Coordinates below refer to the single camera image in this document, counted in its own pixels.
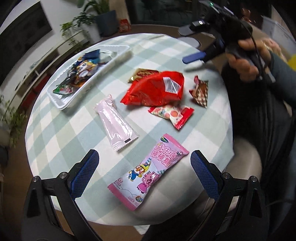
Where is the wall mounted television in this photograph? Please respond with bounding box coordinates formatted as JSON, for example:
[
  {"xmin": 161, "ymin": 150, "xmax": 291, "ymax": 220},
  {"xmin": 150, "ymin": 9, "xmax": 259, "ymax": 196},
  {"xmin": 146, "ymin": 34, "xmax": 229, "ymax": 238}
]
[{"xmin": 0, "ymin": 2, "xmax": 52, "ymax": 82}]

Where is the brown checkered snack packet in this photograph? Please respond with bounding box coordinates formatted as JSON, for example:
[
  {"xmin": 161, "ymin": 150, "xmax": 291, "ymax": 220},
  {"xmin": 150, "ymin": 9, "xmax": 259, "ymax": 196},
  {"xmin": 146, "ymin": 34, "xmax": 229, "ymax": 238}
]
[{"xmin": 189, "ymin": 75, "xmax": 209, "ymax": 108}]

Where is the dark blue plant pot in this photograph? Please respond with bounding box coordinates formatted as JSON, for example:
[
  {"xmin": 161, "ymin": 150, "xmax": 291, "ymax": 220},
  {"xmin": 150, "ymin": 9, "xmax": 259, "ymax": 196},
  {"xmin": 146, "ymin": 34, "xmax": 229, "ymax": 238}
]
[{"xmin": 95, "ymin": 10, "xmax": 119, "ymax": 37}]

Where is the checkered tablecloth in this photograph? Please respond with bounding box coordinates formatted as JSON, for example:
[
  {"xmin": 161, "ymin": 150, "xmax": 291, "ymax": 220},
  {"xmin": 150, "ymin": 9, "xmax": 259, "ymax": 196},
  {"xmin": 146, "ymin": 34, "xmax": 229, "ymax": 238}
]
[{"xmin": 25, "ymin": 33, "xmax": 234, "ymax": 225}]

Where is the red white candy packet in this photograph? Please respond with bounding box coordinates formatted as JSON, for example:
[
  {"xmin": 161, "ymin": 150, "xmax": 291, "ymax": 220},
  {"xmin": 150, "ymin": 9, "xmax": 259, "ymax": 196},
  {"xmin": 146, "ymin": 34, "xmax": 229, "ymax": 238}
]
[{"xmin": 148, "ymin": 104, "xmax": 194, "ymax": 130}]

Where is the dark blue snack packet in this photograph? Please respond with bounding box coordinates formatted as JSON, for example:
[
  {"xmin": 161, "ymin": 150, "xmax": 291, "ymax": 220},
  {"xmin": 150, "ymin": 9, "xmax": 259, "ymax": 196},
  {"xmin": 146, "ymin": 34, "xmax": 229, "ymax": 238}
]
[{"xmin": 82, "ymin": 49, "xmax": 100, "ymax": 61}]

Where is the gold red biscuit packet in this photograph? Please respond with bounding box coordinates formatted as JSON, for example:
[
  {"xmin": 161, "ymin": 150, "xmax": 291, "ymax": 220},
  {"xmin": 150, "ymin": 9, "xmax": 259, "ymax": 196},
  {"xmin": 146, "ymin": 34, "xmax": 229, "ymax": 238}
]
[{"xmin": 128, "ymin": 68, "xmax": 159, "ymax": 83}]

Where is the red gift box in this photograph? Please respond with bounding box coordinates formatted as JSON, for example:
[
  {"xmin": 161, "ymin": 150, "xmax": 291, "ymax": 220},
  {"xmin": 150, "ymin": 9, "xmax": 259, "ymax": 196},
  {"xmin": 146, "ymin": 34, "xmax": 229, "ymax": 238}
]
[{"xmin": 119, "ymin": 19, "xmax": 131, "ymax": 33}]

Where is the white plastic tray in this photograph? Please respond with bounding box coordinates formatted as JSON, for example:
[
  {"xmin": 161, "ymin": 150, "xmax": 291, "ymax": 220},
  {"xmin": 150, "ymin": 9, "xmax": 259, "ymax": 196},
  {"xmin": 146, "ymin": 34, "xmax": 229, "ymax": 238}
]
[{"xmin": 47, "ymin": 44, "xmax": 131, "ymax": 110}]

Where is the right forearm grey sleeve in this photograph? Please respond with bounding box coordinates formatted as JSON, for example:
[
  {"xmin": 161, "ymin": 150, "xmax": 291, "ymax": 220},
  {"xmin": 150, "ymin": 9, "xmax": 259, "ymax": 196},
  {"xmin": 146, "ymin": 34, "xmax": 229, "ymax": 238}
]
[{"xmin": 269, "ymin": 52, "xmax": 296, "ymax": 114}]

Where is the pink cartoon candy packet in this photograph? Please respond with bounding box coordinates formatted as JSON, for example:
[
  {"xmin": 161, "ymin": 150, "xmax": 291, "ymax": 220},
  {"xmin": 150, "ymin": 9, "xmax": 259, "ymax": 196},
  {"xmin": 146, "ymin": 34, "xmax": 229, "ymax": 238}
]
[{"xmin": 107, "ymin": 133, "xmax": 189, "ymax": 211}]

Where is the person's right hand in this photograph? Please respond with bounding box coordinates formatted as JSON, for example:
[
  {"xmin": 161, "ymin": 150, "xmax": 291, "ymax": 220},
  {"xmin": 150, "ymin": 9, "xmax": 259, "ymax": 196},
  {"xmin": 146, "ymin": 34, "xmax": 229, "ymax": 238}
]
[{"xmin": 226, "ymin": 38, "xmax": 282, "ymax": 82}]

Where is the white TV console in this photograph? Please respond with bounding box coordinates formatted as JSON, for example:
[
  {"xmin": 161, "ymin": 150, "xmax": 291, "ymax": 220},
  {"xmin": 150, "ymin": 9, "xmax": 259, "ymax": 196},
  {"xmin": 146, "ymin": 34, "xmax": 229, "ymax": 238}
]
[{"xmin": 1, "ymin": 30, "xmax": 90, "ymax": 109}]

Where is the large red snack bag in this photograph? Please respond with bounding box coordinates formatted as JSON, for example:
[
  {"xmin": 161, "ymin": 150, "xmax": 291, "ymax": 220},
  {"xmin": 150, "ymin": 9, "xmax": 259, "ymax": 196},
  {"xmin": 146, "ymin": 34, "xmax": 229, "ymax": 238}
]
[{"xmin": 120, "ymin": 71, "xmax": 185, "ymax": 106}]

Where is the panda cartoon snack packet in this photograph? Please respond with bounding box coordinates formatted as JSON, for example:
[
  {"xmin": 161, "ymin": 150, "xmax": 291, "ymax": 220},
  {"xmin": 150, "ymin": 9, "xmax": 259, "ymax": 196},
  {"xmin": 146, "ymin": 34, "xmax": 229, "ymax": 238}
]
[{"xmin": 76, "ymin": 60, "xmax": 98, "ymax": 78}]

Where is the pale pink stick packet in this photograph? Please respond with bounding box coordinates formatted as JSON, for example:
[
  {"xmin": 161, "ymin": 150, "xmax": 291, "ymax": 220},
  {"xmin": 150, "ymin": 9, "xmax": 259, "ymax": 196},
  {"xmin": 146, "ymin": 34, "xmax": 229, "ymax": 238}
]
[{"xmin": 94, "ymin": 94, "xmax": 139, "ymax": 151}]

